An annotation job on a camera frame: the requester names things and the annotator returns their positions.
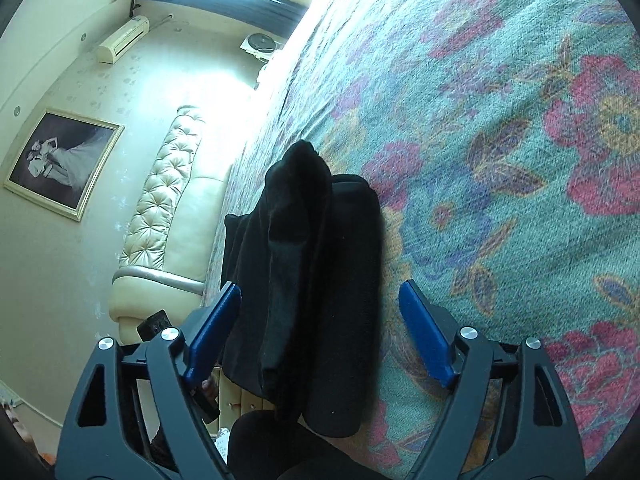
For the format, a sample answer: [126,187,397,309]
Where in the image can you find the black pants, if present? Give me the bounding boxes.
[220,140,386,438]

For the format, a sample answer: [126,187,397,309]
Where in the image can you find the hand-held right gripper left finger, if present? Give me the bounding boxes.
[55,282,244,480]

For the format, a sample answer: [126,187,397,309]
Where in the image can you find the floral bedspread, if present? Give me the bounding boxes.
[202,0,640,480]

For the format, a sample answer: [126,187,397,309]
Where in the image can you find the white air conditioner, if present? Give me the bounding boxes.
[96,15,151,65]

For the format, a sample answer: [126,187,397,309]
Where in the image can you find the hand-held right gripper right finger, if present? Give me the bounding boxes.
[398,280,586,480]

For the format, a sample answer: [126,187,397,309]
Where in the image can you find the person's leg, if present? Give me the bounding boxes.
[227,410,361,480]

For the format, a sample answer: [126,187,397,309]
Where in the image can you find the black remote control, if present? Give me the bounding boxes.
[136,310,176,343]

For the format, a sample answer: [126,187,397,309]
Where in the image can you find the cream nightstand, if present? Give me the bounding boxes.
[212,367,263,441]

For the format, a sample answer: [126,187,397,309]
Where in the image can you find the gold framed picture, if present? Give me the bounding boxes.
[4,107,126,222]

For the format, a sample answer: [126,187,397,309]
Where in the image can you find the white fan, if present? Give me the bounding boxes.
[240,32,285,63]

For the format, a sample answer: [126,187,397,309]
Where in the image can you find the navy curtain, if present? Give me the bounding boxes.
[131,0,313,43]

